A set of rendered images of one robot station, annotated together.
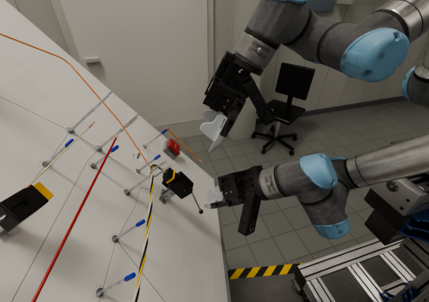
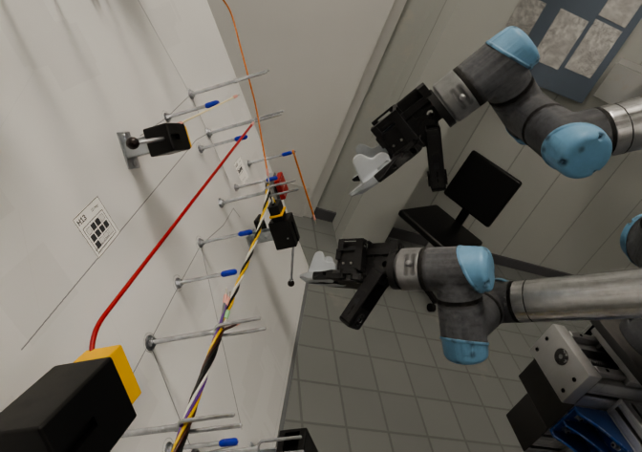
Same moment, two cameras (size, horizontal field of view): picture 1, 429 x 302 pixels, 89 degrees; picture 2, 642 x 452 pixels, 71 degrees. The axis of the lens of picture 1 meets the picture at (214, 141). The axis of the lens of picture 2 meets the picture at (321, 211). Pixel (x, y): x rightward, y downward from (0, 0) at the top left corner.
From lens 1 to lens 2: 31 cm
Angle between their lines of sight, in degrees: 7
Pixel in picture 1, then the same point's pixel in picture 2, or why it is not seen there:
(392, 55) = (592, 155)
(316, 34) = (529, 106)
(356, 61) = (556, 146)
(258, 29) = (469, 74)
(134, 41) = (251, 11)
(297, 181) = (446, 268)
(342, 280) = not seen: outside the picture
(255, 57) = (455, 102)
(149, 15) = not seen: outside the picture
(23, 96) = (163, 30)
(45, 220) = (156, 174)
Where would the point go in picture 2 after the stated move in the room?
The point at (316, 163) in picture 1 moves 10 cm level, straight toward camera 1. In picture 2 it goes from (477, 253) to (451, 271)
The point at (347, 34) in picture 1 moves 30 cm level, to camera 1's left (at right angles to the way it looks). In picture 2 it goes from (559, 117) to (366, 32)
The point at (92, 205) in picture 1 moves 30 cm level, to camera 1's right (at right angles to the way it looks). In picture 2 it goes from (190, 191) to (370, 267)
